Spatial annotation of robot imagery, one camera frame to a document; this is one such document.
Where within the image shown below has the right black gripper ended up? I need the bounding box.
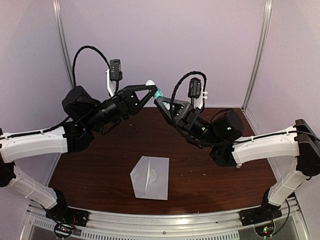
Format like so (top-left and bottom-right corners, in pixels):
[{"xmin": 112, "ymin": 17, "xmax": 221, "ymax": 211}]
[{"xmin": 153, "ymin": 96, "xmax": 221, "ymax": 148}]

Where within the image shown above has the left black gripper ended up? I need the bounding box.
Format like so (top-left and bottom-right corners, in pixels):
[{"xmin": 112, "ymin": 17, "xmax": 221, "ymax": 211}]
[{"xmin": 83, "ymin": 84, "xmax": 158, "ymax": 132}]

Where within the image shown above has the white green glue stick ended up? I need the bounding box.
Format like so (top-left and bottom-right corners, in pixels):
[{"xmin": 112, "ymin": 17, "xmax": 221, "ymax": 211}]
[{"xmin": 145, "ymin": 79, "xmax": 170, "ymax": 110}]

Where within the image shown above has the grey envelope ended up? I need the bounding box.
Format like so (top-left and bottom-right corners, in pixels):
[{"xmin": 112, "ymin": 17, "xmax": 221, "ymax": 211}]
[{"xmin": 130, "ymin": 156, "xmax": 170, "ymax": 201}]

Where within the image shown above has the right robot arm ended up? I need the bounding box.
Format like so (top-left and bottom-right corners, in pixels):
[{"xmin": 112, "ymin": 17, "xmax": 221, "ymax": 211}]
[{"xmin": 154, "ymin": 96, "xmax": 320, "ymax": 221}]

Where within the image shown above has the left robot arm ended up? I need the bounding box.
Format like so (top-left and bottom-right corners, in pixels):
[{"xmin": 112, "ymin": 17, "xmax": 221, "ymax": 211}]
[{"xmin": 0, "ymin": 84, "xmax": 158, "ymax": 222}]

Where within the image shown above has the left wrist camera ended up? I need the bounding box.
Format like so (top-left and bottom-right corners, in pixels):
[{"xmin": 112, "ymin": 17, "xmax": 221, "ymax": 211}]
[{"xmin": 105, "ymin": 59, "xmax": 123, "ymax": 97}]

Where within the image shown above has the right black cable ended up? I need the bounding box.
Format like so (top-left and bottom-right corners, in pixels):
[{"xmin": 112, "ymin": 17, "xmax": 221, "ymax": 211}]
[{"xmin": 170, "ymin": 70, "xmax": 320, "ymax": 148}]

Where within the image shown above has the black cable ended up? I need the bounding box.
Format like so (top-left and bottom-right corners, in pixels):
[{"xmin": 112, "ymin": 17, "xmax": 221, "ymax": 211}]
[
  {"xmin": 170, "ymin": 70, "xmax": 320, "ymax": 148},
  {"xmin": 0, "ymin": 45, "xmax": 111, "ymax": 138}
]

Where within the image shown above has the left black cable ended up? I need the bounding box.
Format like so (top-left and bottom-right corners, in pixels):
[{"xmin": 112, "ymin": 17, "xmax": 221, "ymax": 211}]
[{"xmin": 0, "ymin": 45, "xmax": 111, "ymax": 138}]

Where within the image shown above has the left aluminium frame post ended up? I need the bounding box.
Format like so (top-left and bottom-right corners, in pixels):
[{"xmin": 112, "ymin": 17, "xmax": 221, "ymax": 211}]
[{"xmin": 52, "ymin": 0, "xmax": 74, "ymax": 89}]

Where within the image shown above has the aluminium frame post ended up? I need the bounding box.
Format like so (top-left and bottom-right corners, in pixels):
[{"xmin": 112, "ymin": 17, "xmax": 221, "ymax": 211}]
[
  {"xmin": 52, "ymin": 0, "xmax": 74, "ymax": 89},
  {"xmin": 241, "ymin": 0, "xmax": 273, "ymax": 112}
]

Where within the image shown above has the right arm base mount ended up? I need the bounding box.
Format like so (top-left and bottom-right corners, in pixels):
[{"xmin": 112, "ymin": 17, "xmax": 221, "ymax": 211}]
[{"xmin": 239, "ymin": 207, "xmax": 282, "ymax": 238}]

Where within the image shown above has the right aluminium frame post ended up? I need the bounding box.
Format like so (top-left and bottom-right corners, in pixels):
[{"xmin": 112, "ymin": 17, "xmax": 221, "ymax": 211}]
[{"xmin": 241, "ymin": 0, "xmax": 273, "ymax": 112}]

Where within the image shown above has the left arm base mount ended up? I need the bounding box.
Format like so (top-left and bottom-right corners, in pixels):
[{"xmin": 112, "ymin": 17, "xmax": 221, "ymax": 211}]
[{"xmin": 44, "ymin": 208, "xmax": 90, "ymax": 240}]

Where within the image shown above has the front aluminium rail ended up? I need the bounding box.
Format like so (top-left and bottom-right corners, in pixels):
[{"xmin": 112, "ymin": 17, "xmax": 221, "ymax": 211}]
[{"xmin": 18, "ymin": 196, "xmax": 311, "ymax": 240}]

